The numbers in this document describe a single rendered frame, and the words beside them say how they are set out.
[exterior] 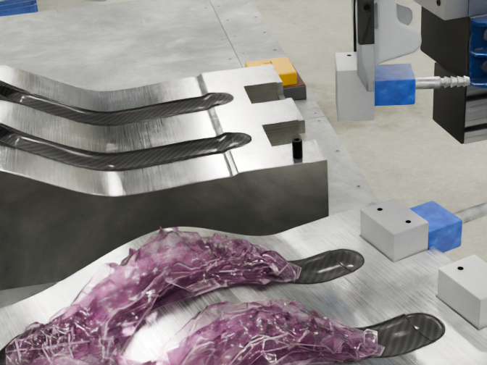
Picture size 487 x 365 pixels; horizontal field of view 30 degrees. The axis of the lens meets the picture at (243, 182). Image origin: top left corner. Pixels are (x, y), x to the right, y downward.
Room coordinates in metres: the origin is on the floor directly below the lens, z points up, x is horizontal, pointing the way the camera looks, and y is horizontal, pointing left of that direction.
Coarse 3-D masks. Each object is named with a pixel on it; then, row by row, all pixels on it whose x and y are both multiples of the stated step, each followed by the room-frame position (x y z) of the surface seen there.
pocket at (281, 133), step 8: (296, 120) 0.86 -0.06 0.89; (264, 128) 0.85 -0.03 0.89; (272, 128) 0.85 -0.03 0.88; (280, 128) 0.85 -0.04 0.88; (288, 128) 0.85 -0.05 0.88; (296, 128) 0.86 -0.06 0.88; (304, 128) 0.85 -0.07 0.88; (272, 136) 0.85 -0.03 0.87; (280, 136) 0.85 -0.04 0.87; (288, 136) 0.85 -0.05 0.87; (296, 136) 0.86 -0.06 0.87; (304, 136) 0.85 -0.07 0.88; (272, 144) 0.85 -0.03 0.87; (280, 144) 0.85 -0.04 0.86
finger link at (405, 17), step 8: (352, 0) 0.87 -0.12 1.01; (352, 8) 0.87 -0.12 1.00; (376, 8) 0.86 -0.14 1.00; (400, 8) 0.86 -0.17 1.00; (408, 8) 0.86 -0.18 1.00; (352, 16) 0.87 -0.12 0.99; (376, 16) 0.86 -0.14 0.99; (400, 16) 0.86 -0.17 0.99; (408, 16) 0.86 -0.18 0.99; (352, 24) 0.87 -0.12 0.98; (376, 24) 0.87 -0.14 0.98; (408, 24) 0.87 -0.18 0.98
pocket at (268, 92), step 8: (248, 88) 0.96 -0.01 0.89; (256, 88) 0.96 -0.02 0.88; (264, 88) 0.96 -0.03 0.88; (272, 88) 0.96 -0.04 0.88; (280, 88) 0.96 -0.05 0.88; (248, 96) 0.96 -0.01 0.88; (256, 96) 0.96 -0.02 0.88; (264, 96) 0.96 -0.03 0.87; (272, 96) 0.96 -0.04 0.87; (280, 96) 0.95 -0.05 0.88
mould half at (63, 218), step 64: (64, 128) 0.86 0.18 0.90; (128, 128) 0.88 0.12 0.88; (192, 128) 0.86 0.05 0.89; (256, 128) 0.84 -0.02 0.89; (0, 192) 0.72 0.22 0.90; (64, 192) 0.73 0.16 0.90; (128, 192) 0.74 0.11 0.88; (192, 192) 0.74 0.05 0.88; (256, 192) 0.75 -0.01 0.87; (320, 192) 0.76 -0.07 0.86; (0, 256) 0.72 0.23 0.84; (64, 256) 0.73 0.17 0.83
